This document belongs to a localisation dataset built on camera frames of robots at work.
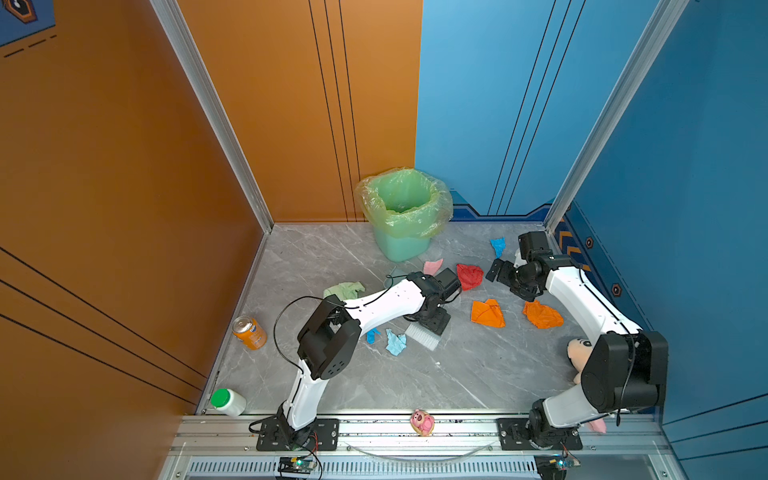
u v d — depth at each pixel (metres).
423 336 0.89
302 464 0.70
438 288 0.69
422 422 0.73
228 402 0.71
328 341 0.51
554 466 0.70
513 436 0.72
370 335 0.90
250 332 0.80
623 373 0.88
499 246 1.12
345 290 0.99
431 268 1.06
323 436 0.73
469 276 1.02
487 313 0.94
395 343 0.87
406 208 0.89
